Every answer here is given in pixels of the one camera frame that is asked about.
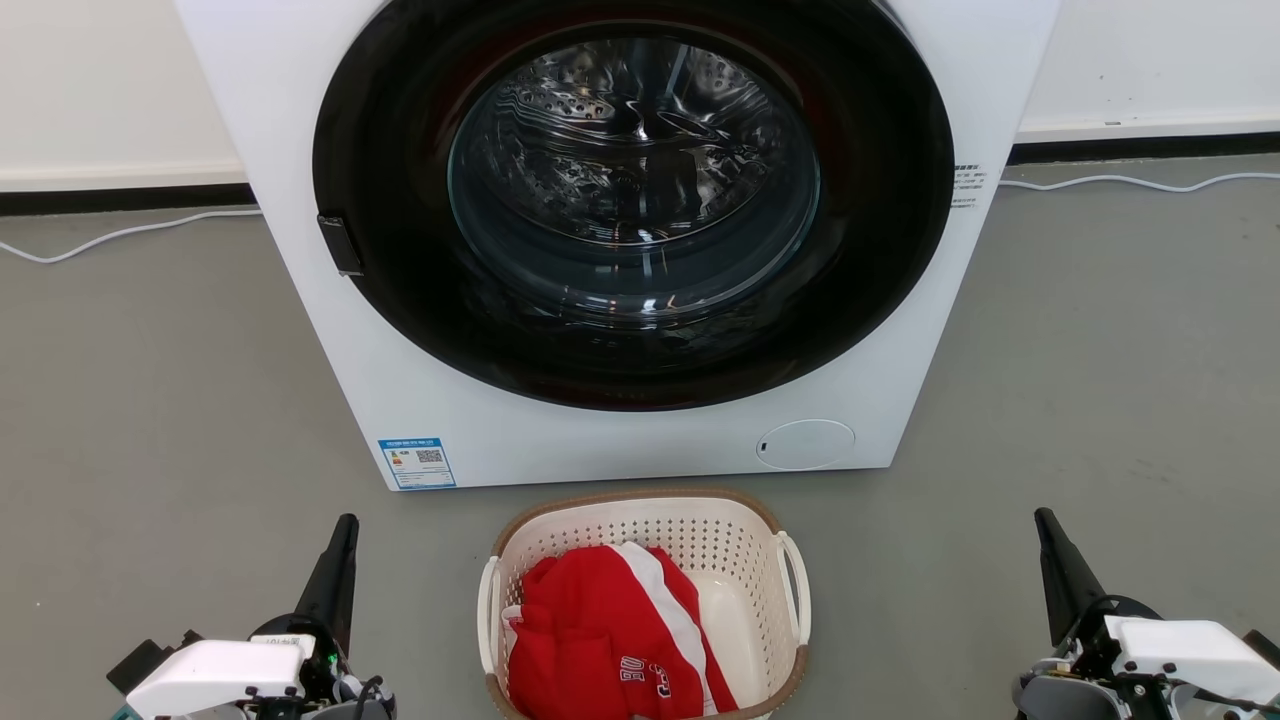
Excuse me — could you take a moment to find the white front-load washing machine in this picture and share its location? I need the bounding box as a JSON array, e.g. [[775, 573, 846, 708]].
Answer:
[[175, 0, 1061, 492]]

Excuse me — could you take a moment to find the steel washer drum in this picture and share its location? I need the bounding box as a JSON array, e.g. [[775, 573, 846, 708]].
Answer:
[[448, 38, 821, 331]]

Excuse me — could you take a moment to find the black door latch handle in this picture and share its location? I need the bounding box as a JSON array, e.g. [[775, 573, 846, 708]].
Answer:
[[317, 214, 365, 277]]

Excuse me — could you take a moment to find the black round washer door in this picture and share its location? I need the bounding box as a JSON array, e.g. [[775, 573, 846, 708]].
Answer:
[[312, 0, 956, 412]]

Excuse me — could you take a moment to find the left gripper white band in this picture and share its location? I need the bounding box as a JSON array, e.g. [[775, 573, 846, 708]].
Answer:
[[125, 514, 360, 720]]

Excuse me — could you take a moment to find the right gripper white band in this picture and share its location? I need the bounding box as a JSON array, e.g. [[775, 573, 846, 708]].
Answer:
[[1034, 508, 1280, 720]]

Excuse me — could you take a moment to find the white floor cable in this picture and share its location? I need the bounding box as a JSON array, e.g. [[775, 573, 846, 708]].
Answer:
[[0, 207, 263, 265], [998, 172, 1280, 193]]

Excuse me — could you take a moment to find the cream perforated laundry basket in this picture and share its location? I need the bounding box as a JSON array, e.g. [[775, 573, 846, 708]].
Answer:
[[477, 488, 813, 720]]

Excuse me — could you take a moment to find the round white filter cover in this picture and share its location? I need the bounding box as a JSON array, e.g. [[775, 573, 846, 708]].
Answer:
[[755, 419, 857, 472]]

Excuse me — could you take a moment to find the red and white garment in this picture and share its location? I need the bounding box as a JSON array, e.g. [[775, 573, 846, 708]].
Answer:
[[503, 543, 739, 720]]

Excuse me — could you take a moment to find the blue energy label sticker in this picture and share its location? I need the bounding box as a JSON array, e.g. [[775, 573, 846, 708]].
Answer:
[[378, 437, 458, 491]]

